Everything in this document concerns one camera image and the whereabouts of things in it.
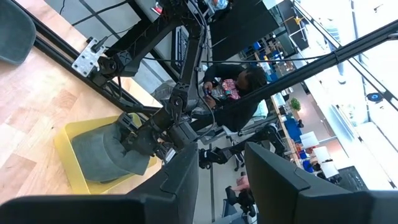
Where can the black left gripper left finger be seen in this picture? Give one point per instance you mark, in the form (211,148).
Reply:
(124,208)

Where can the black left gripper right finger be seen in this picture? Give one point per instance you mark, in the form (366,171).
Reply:
(295,202)

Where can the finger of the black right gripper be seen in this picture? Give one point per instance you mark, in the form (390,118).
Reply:
(127,121)
(133,144)

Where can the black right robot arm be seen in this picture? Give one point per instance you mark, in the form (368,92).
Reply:
(189,62)

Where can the yellow plastic bin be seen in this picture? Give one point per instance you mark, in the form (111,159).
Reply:
(66,146)

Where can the silver mounting plate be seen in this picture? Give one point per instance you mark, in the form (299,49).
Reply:
(85,60)

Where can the person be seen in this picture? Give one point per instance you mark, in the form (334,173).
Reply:
(236,118)

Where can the black keyboard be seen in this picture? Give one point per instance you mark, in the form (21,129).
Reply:
(183,46)

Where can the green potted plant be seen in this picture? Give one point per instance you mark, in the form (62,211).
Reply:
(295,104)

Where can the black desk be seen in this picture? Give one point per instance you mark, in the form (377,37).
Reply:
(242,28)

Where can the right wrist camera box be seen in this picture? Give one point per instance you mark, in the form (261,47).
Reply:
(183,133)

